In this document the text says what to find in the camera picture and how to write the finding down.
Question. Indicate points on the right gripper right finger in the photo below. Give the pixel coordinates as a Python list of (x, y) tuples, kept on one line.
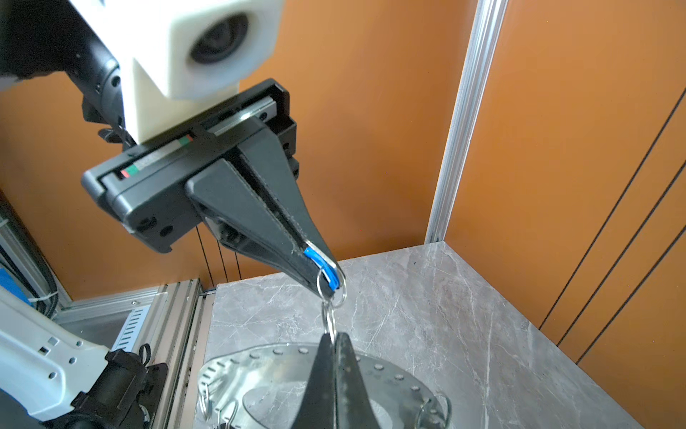
[(353, 407)]

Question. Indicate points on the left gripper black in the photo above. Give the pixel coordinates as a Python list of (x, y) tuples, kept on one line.
[(253, 204)]

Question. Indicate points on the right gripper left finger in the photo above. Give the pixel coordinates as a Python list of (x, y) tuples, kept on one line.
[(317, 409)]

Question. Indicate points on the perforated metal ring disc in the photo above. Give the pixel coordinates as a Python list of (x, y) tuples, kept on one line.
[(263, 387)]

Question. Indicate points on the blue key tag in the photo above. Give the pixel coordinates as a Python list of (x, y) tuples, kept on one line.
[(325, 264)]

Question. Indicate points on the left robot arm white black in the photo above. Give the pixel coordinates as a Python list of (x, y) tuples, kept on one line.
[(233, 169)]

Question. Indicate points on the aluminium front rail frame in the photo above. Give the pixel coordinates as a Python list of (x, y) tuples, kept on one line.
[(134, 332)]

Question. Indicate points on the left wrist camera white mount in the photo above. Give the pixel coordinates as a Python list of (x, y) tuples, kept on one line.
[(179, 58)]

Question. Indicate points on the left aluminium corner post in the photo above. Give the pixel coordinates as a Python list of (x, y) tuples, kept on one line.
[(487, 24)]

